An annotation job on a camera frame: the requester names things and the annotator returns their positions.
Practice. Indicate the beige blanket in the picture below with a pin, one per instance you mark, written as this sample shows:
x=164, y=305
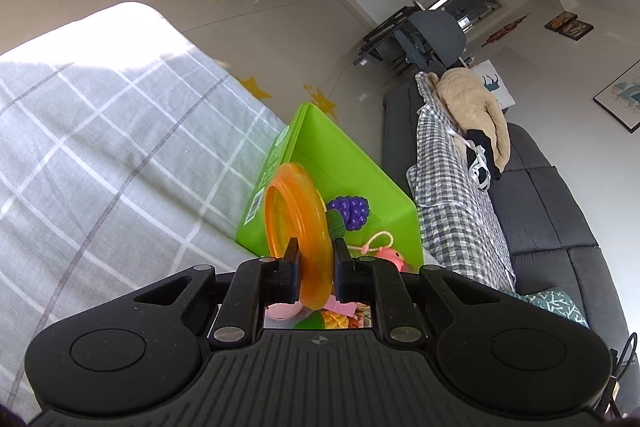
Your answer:
x=472, y=107

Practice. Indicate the pink pig toy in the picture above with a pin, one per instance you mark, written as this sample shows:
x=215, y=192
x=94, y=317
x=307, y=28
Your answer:
x=381, y=246

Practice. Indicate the framed wall art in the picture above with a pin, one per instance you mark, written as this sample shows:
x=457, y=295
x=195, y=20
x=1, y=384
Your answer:
x=621, y=98

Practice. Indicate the green plastic cookie box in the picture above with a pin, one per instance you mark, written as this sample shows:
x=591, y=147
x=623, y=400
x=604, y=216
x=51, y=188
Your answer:
x=337, y=167

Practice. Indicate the grey dining chair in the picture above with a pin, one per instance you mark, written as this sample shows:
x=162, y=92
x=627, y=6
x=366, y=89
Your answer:
x=428, y=40

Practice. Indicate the purple toy grapes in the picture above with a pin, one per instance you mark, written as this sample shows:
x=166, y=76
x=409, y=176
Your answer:
x=354, y=210

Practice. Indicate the orange yellow toy bowl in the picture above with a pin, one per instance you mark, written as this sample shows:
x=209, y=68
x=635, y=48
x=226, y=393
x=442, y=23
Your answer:
x=294, y=209

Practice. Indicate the dark grey sofa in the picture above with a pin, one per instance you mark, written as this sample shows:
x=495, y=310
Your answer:
x=549, y=239

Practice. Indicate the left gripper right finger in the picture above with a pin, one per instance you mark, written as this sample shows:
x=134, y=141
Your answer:
x=378, y=284

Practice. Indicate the pink card pack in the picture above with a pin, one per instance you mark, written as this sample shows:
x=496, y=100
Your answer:
x=347, y=309

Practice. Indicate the black white garment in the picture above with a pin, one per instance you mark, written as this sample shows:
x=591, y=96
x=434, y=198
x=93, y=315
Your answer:
x=482, y=167

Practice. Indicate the grey checked tablecloth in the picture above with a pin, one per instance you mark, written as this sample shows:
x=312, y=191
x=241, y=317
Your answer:
x=127, y=154

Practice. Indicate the pink capsule ball toy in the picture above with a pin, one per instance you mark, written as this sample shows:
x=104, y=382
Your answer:
x=283, y=311

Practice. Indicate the teal patterned cushion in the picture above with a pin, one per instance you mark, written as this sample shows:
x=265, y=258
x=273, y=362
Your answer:
x=556, y=301

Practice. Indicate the grey plaid sofa cover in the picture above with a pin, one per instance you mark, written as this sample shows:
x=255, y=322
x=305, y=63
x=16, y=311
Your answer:
x=458, y=225

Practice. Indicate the yellow toy corn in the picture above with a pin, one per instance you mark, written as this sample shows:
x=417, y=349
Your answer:
x=325, y=319

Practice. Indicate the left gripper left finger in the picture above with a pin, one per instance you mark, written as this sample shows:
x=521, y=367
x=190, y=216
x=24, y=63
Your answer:
x=243, y=296

